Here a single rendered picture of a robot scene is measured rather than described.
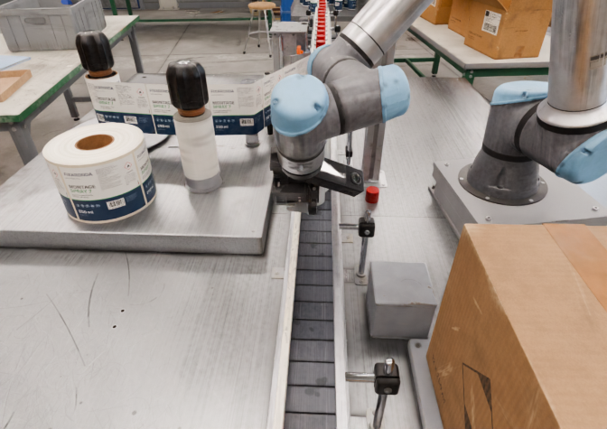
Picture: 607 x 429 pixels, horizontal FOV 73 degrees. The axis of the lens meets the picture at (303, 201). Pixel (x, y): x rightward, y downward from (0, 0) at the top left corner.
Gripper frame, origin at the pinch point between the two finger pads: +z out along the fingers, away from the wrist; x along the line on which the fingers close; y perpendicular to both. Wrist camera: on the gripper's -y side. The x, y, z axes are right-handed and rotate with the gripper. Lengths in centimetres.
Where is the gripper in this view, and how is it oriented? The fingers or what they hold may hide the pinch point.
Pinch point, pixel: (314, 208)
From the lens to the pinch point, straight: 83.3
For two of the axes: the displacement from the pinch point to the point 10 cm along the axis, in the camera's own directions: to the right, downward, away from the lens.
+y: -10.0, -0.2, 0.4
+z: 0.2, 4.3, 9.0
